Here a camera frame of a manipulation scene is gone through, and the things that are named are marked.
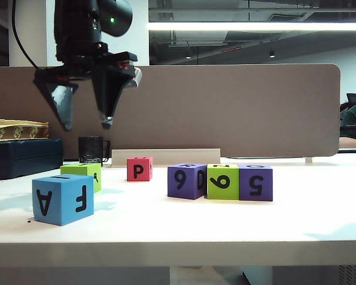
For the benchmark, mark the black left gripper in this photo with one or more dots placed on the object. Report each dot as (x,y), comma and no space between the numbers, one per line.
(77,29)

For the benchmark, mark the green foam block with L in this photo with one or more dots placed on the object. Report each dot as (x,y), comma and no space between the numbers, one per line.
(77,169)

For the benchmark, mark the red foam block with P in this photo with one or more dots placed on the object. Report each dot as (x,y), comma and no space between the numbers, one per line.
(132,176)

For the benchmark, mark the blue foam block with fish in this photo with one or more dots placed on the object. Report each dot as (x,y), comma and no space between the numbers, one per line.
(62,190)

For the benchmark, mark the purple foam block with nine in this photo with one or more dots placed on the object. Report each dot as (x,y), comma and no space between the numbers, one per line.
(173,193)

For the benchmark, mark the green foam block with nine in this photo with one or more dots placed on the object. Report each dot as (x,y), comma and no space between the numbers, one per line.
(213,194)

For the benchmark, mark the purple foam block with five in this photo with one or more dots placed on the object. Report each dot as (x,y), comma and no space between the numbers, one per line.
(246,194)

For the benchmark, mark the black mug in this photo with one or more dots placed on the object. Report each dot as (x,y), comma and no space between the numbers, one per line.
(89,148)

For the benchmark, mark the yellow box on case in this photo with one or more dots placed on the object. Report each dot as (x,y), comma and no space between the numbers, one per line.
(17,130)

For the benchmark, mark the dark blue hard case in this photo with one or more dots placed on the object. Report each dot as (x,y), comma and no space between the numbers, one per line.
(23,160)

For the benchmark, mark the brown fabric desk divider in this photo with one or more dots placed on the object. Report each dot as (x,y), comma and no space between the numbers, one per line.
(225,112)

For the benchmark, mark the red ceiling sign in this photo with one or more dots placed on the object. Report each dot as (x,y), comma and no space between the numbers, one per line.
(231,49)

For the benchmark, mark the white ceiling light strip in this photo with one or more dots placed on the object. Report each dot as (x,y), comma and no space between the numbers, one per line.
(255,26)

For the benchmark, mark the white divider foot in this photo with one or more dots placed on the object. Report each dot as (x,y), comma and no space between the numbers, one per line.
(309,160)

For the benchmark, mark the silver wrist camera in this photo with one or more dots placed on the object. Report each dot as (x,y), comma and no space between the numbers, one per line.
(137,77)

